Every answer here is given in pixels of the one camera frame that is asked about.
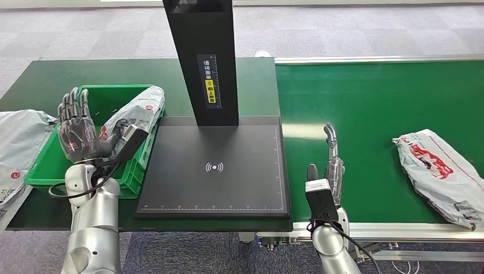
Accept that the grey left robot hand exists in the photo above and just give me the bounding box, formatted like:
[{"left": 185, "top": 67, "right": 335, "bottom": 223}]
[{"left": 57, "top": 87, "right": 123, "bottom": 164}]

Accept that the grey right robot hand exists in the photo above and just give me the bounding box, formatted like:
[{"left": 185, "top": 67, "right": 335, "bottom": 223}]
[{"left": 306, "top": 123, "right": 346, "bottom": 207}]

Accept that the grey courier bag red logo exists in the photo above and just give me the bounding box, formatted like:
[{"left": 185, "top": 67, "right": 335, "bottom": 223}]
[{"left": 99, "top": 86, "right": 166, "bottom": 156}]

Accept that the green plastic basket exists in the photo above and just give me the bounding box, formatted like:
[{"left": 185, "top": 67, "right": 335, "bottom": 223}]
[{"left": 24, "top": 83, "right": 166, "bottom": 200}]

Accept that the grey courier bag round logo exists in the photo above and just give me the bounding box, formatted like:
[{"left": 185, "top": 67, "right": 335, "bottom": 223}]
[{"left": 0, "top": 109, "right": 59, "bottom": 208}]

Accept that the green top table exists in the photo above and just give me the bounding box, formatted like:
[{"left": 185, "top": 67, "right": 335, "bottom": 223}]
[{"left": 0, "top": 57, "right": 295, "bottom": 233}]

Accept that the pale flat courier bag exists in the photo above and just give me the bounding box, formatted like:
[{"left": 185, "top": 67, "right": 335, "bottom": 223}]
[{"left": 0, "top": 184, "right": 35, "bottom": 235}]

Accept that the grey courier bag red print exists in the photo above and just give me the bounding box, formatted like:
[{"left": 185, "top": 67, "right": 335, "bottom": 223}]
[{"left": 392, "top": 129, "right": 484, "bottom": 232}]

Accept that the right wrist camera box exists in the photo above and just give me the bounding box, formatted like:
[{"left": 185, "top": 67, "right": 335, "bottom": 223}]
[{"left": 304, "top": 179, "right": 340, "bottom": 223}]

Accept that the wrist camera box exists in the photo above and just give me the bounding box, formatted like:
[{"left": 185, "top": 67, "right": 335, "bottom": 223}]
[
  {"left": 107, "top": 124, "right": 150, "bottom": 164},
  {"left": 304, "top": 179, "right": 340, "bottom": 223}
]

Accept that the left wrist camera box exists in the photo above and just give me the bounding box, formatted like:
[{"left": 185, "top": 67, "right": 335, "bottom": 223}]
[{"left": 107, "top": 124, "right": 150, "bottom": 164}]

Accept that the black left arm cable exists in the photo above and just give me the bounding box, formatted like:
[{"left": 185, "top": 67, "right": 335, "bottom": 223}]
[{"left": 48, "top": 158, "right": 124, "bottom": 200}]

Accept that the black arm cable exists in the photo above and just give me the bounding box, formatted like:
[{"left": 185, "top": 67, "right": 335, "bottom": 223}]
[
  {"left": 48, "top": 158, "right": 124, "bottom": 200},
  {"left": 328, "top": 220, "right": 382, "bottom": 274}
]

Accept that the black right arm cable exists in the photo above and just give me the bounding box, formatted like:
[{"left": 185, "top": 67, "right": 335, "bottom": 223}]
[{"left": 328, "top": 220, "right": 382, "bottom": 274}]

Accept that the green conveyor belt aluminium frame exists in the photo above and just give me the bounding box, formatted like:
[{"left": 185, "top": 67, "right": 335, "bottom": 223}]
[{"left": 238, "top": 54, "right": 484, "bottom": 274}]

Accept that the white thin cable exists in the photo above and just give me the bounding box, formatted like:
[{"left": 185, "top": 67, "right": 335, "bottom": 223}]
[{"left": 390, "top": 260, "right": 414, "bottom": 274}]

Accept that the black weighing device with post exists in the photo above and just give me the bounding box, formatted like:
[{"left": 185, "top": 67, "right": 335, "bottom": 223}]
[{"left": 134, "top": 0, "right": 292, "bottom": 221}]

